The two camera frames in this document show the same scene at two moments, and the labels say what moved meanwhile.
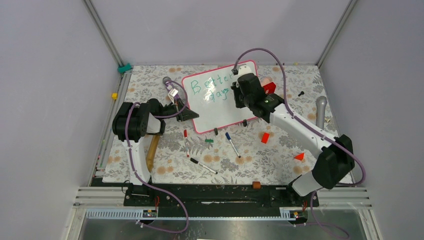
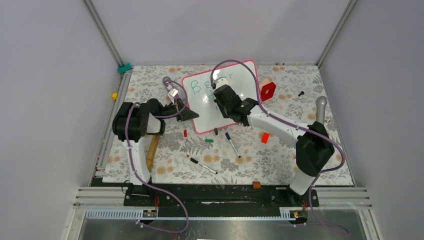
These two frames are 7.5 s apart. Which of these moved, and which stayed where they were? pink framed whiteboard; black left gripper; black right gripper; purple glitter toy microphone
Moved: black right gripper
Stayed: black left gripper; purple glitter toy microphone; pink framed whiteboard
